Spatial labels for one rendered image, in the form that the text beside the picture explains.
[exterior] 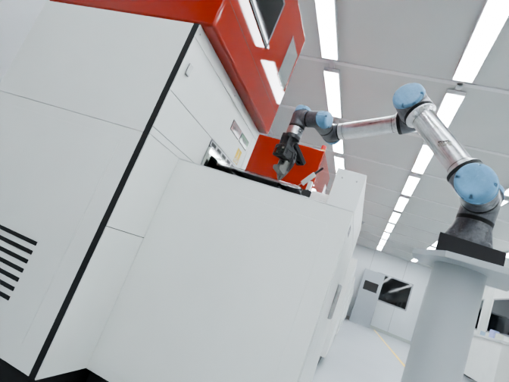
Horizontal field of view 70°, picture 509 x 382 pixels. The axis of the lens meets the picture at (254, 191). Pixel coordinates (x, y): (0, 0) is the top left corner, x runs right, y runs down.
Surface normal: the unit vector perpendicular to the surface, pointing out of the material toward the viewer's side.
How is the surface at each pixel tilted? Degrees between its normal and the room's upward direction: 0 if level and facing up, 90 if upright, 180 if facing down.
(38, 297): 90
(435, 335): 90
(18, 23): 90
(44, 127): 90
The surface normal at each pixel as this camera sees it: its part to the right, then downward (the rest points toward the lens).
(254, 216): -0.25, -0.29
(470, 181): -0.51, -0.27
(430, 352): -0.66, -0.39
